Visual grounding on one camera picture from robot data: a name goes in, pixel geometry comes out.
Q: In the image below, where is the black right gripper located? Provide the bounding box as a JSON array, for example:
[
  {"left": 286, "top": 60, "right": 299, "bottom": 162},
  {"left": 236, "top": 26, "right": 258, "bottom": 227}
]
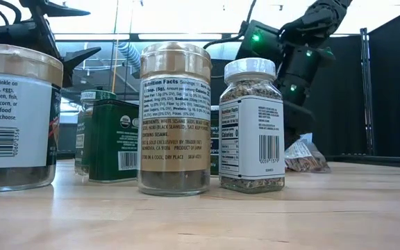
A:
[{"left": 235, "top": 19, "right": 281, "bottom": 67}]

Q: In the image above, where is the green-lid spice jar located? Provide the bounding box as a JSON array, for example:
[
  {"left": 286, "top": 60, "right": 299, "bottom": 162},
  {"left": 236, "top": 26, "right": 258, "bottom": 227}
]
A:
[{"left": 74, "top": 89, "right": 117, "bottom": 176}]

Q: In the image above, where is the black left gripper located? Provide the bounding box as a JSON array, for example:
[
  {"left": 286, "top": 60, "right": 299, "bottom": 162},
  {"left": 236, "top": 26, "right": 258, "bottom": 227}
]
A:
[{"left": 0, "top": 0, "right": 102, "bottom": 88}]

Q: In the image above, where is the black curtain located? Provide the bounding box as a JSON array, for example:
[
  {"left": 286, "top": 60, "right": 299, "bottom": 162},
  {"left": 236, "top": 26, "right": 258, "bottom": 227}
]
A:
[{"left": 303, "top": 3, "right": 400, "bottom": 159}]

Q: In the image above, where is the clear plastic spice bag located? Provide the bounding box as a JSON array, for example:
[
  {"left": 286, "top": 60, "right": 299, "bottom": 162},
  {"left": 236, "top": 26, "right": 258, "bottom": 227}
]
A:
[{"left": 284, "top": 133, "right": 332, "bottom": 174}]

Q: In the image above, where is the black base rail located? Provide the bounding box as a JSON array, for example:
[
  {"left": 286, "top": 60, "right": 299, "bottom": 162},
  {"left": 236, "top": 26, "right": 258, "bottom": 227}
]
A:
[{"left": 324, "top": 154, "right": 400, "bottom": 170}]

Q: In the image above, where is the thin yellow cable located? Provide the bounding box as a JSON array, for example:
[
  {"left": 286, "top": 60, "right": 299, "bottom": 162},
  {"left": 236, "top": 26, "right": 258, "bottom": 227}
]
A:
[{"left": 110, "top": 0, "right": 120, "bottom": 94}]

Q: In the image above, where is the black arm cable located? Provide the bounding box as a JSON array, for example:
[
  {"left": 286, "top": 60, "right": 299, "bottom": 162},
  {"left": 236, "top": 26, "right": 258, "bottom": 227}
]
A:
[{"left": 202, "top": 0, "right": 258, "bottom": 50}]

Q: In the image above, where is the dark green spice tin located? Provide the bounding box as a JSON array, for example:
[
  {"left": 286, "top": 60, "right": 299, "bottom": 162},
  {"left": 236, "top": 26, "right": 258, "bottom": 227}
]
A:
[{"left": 87, "top": 99, "right": 140, "bottom": 184}]

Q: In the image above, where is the tan-lid furikake jar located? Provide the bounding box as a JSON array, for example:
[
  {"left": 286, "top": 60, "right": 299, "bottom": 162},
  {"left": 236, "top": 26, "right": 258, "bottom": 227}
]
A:
[
  {"left": 137, "top": 41, "right": 213, "bottom": 197},
  {"left": 0, "top": 43, "right": 65, "bottom": 193}
]

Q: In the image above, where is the grey metal post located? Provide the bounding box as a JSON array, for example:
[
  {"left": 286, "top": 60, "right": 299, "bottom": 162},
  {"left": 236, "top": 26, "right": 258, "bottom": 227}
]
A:
[{"left": 358, "top": 27, "right": 376, "bottom": 157}]

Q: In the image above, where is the blue-white corrugated hose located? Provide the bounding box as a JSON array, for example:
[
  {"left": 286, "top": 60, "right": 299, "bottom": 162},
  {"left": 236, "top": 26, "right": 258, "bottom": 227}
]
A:
[{"left": 115, "top": 41, "right": 142, "bottom": 72}]

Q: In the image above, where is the white-lid seasoning jar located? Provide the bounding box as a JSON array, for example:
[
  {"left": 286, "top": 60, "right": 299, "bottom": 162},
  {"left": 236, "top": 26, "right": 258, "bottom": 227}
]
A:
[
  {"left": 209, "top": 105, "right": 221, "bottom": 176},
  {"left": 219, "top": 57, "right": 287, "bottom": 194}
]

